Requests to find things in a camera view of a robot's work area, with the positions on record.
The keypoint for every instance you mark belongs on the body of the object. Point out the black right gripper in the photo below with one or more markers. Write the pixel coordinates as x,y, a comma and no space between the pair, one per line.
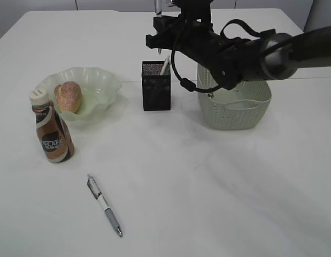
229,61

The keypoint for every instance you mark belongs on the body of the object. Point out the grey grip clear pen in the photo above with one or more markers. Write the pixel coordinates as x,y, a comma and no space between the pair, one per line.
98,195

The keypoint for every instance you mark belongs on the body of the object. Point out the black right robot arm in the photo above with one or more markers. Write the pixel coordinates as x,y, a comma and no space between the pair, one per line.
270,56

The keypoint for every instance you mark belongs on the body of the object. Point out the pale green plastic basket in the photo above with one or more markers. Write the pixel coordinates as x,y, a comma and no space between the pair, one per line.
243,107

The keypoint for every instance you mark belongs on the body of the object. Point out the cream green pen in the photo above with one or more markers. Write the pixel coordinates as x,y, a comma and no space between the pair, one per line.
165,65

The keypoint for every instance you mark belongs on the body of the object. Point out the black perforated pen holder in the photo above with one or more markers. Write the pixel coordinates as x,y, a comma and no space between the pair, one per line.
156,88

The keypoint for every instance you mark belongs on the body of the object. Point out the pale green wavy glass bowl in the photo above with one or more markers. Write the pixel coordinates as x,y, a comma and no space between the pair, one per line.
99,90

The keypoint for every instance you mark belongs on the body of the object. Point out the brown coffee drink bottle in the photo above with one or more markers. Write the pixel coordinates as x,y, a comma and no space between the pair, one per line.
52,131

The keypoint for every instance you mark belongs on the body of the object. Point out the sugared bread roll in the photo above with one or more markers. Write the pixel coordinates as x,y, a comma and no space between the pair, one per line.
68,96

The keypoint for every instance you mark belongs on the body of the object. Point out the paper ball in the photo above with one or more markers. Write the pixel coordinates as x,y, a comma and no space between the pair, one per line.
210,95

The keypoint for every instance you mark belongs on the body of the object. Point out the blue clip grey pen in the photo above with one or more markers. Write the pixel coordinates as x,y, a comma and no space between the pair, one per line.
158,8

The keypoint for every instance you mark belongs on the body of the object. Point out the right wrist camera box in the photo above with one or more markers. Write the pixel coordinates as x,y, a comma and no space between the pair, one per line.
193,10

